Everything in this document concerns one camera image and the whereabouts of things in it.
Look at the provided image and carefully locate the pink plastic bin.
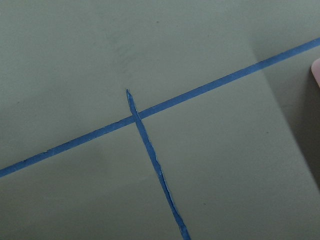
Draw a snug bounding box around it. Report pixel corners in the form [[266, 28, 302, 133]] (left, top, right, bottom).
[[310, 58, 320, 87]]

